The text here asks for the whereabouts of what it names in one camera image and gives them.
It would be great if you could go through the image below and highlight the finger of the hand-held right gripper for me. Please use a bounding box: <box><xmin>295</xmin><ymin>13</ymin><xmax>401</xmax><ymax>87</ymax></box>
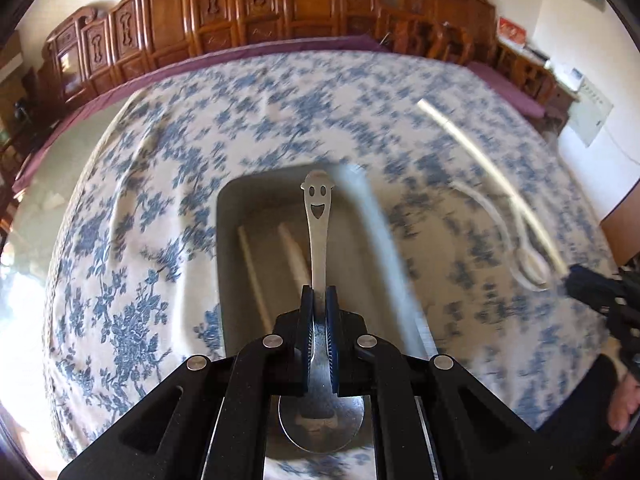
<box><xmin>565</xmin><ymin>264</ymin><xmax>631</xmax><ymax>311</ymax></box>

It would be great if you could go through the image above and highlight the wooden side table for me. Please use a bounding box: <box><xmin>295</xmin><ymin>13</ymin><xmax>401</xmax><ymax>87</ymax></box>
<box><xmin>542</xmin><ymin>67</ymin><xmax>581</xmax><ymax>121</ymax></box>

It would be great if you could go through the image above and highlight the white panel cover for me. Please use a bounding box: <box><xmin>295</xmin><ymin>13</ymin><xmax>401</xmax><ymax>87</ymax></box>
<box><xmin>567</xmin><ymin>80</ymin><xmax>615</xmax><ymax>148</ymax></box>

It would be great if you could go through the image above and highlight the red card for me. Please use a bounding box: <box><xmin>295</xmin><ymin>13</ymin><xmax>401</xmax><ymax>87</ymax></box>
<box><xmin>499</xmin><ymin>17</ymin><xmax>528</xmax><ymax>46</ymax></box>

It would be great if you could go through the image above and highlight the carved wooden headboard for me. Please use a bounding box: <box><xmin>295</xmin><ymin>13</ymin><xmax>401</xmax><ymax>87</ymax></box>
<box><xmin>37</xmin><ymin>0</ymin><xmax>396</xmax><ymax>111</ymax></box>

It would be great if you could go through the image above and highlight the person's dark clothing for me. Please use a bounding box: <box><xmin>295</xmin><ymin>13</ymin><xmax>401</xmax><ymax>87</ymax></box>
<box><xmin>537</xmin><ymin>352</ymin><xmax>631</xmax><ymax>480</ymax></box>

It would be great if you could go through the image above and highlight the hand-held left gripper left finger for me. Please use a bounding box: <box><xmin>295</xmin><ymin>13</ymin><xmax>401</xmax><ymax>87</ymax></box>
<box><xmin>57</xmin><ymin>284</ymin><xmax>316</xmax><ymax>480</ymax></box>

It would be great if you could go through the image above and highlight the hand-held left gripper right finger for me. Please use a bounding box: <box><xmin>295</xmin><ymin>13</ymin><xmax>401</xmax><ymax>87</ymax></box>
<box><xmin>324</xmin><ymin>285</ymin><xmax>581</xmax><ymax>480</ymax></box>

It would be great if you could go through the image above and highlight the person's right hand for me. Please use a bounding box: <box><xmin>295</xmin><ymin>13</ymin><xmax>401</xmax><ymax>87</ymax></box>
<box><xmin>607</xmin><ymin>370</ymin><xmax>640</xmax><ymax>433</ymax></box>

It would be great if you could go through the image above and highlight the carved wooden armchair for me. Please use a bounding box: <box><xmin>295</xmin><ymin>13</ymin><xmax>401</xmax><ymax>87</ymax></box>
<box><xmin>380</xmin><ymin>0</ymin><xmax>556</xmax><ymax>111</ymax></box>

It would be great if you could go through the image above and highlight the white ceramic spoon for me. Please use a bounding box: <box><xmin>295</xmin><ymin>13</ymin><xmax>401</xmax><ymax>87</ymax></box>
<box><xmin>450</xmin><ymin>182</ymin><xmax>553</xmax><ymax>292</ymax></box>

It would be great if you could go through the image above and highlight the purple armchair cushion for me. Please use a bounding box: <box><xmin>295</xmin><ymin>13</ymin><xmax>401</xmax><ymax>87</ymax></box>
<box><xmin>467</xmin><ymin>61</ymin><xmax>546</xmax><ymax>118</ymax></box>

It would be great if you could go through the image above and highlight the rectangular metal tray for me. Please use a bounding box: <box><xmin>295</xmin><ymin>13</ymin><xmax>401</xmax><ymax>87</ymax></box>
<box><xmin>216</xmin><ymin>160</ymin><xmax>436</xmax><ymax>361</ymax></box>

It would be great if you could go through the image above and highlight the brown wooden board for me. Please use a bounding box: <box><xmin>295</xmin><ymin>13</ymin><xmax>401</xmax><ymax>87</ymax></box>
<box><xmin>599</xmin><ymin>157</ymin><xmax>640</xmax><ymax>267</ymax></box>

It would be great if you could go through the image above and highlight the metal utensil with long handle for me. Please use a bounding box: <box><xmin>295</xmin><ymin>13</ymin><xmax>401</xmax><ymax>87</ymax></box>
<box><xmin>417</xmin><ymin>99</ymin><xmax>568</xmax><ymax>273</ymax></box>

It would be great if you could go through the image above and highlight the smiley face metal spoon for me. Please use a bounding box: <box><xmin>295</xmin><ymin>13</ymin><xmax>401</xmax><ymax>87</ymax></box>
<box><xmin>277</xmin><ymin>170</ymin><xmax>366</xmax><ymax>453</ymax></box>

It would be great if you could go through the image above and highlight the blue floral tablecloth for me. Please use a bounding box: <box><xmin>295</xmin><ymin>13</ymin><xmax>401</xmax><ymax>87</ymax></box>
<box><xmin>42</xmin><ymin>50</ymin><xmax>618</xmax><ymax>480</ymax></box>

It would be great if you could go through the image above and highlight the pale chopstick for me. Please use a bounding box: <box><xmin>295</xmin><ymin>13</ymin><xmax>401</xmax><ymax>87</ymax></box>
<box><xmin>237</xmin><ymin>226</ymin><xmax>269</xmax><ymax>332</ymax></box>
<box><xmin>277</xmin><ymin>224</ymin><xmax>312</xmax><ymax>287</ymax></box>

